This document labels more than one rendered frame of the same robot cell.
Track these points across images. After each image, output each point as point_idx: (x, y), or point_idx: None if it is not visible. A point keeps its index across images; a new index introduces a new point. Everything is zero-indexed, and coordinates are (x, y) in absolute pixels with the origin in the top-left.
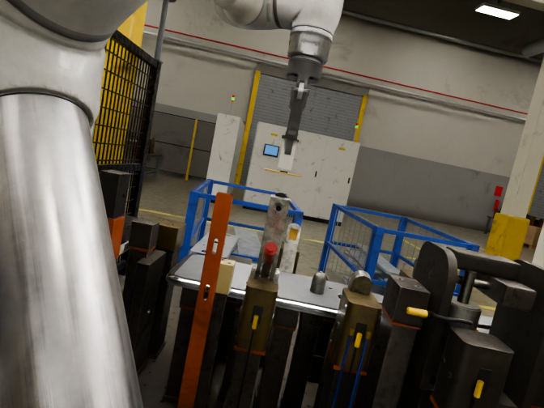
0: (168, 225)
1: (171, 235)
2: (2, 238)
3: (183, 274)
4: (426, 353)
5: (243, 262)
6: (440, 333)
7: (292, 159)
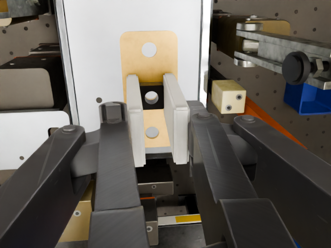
0: (87, 215)
1: (93, 199)
2: None
3: None
4: None
5: (27, 82)
6: None
7: (179, 85)
